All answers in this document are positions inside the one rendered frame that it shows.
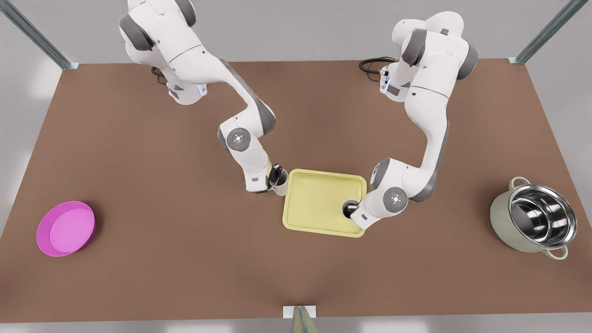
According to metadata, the grey-green steel pot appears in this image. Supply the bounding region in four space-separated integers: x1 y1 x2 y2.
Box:
489 176 578 260

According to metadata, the silver frame post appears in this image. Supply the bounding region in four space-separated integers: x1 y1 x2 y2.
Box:
0 0 80 71
283 305 317 333
508 0 590 65

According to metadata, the yellow rectangular tray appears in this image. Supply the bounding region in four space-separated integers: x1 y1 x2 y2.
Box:
282 169 368 238

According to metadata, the pink round bowl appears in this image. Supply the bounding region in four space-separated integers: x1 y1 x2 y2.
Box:
36 201 97 258

